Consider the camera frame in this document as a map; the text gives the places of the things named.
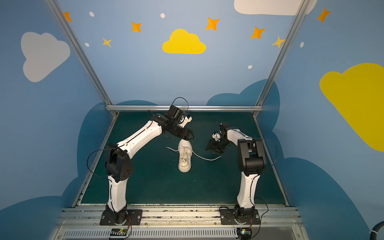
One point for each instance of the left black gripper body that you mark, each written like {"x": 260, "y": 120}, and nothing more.
{"x": 182, "y": 131}

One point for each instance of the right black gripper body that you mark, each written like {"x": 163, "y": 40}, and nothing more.
{"x": 219, "y": 144}

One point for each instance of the white sneaker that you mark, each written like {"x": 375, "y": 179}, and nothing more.
{"x": 185, "y": 154}

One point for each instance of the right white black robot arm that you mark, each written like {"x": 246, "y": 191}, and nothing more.
{"x": 251, "y": 160}

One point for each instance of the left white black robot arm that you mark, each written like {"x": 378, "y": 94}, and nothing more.
{"x": 119, "y": 166}

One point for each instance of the rear aluminium crossbar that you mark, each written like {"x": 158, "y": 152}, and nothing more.
{"x": 136, "y": 108}

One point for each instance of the right small circuit board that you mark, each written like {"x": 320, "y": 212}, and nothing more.
{"x": 244, "y": 234}

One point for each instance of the small circuit board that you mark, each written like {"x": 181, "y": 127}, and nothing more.
{"x": 244, "y": 234}
{"x": 116, "y": 234}

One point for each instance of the left small circuit board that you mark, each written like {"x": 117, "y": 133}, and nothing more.
{"x": 116, "y": 234}

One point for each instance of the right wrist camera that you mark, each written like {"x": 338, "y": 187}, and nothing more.
{"x": 216, "y": 136}

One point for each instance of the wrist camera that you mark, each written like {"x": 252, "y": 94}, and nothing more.
{"x": 186, "y": 120}
{"x": 216, "y": 136}

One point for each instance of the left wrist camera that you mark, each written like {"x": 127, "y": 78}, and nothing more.
{"x": 186, "y": 120}

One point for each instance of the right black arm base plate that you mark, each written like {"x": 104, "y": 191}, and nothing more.
{"x": 241, "y": 216}

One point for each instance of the aluminium rail base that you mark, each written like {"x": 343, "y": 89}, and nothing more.
{"x": 177, "y": 222}

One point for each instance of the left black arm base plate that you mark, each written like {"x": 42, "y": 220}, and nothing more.
{"x": 121, "y": 218}

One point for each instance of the left aluminium frame post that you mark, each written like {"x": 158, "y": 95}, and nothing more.
{"x": 57, "y": 12}

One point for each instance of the aluminium frame post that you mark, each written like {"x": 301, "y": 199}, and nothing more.
{"x": 57, "y": 12}
{"x": 292, "y": 32}

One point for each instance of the right aluminium frame post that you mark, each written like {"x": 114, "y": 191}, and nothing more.
{"x": 292, "y": 32}

